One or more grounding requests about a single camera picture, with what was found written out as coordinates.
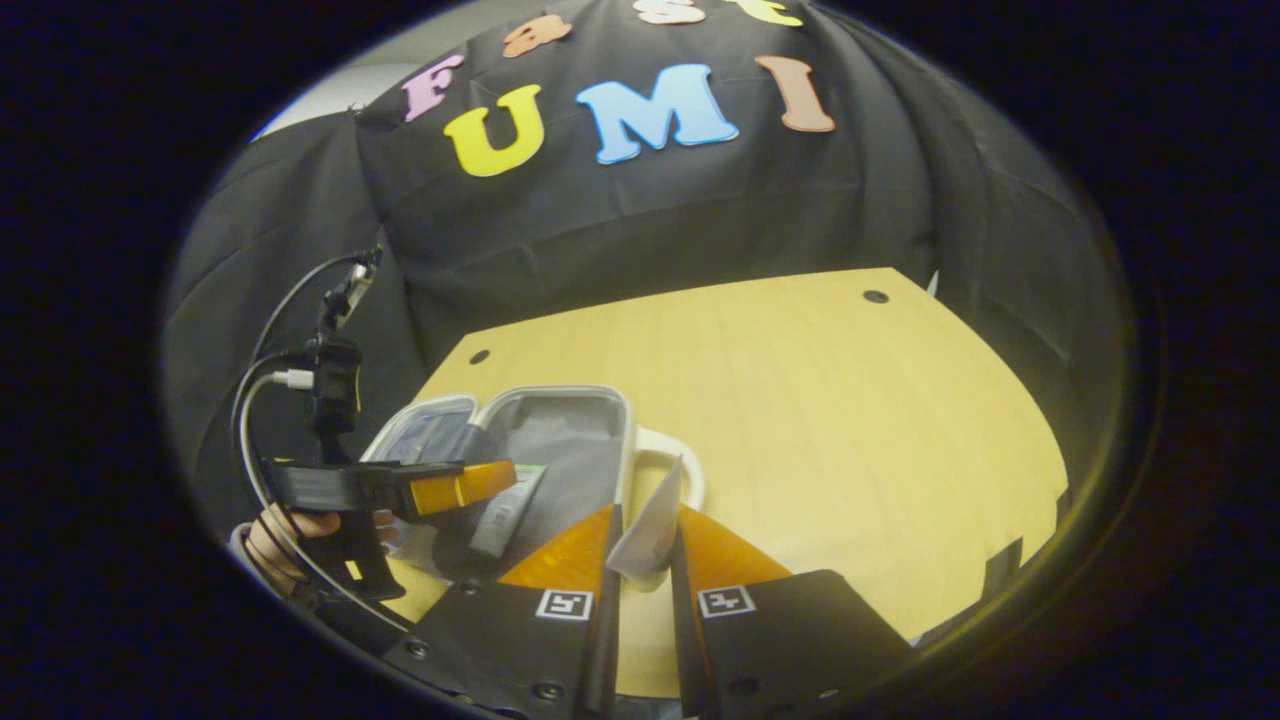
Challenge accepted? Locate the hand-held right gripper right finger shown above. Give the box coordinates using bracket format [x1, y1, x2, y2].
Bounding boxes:
[668, 503, 918, 719]

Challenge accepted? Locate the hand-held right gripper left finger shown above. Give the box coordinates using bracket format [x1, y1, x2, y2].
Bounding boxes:
[383, 503, 625, 719]

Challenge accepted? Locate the small white cosmetic tube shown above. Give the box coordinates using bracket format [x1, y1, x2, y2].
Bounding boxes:
[606, 456, 685, 581]

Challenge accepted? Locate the green white cosmetic tube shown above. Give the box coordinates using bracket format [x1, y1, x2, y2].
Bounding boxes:
[468, 464, 547, 561]

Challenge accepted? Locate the small white suitcase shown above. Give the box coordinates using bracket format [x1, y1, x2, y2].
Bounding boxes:
[360, 385, 707, 591]

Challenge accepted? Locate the black backdrop cloth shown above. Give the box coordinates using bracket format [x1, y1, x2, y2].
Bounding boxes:
[163, 0, 1136, 646]

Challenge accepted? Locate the white cable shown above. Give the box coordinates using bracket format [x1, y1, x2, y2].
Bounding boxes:
[238, 368, 411, 633]

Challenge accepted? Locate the black cable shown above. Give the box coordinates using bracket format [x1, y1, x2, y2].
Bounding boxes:
[228, 252, 366, 471]

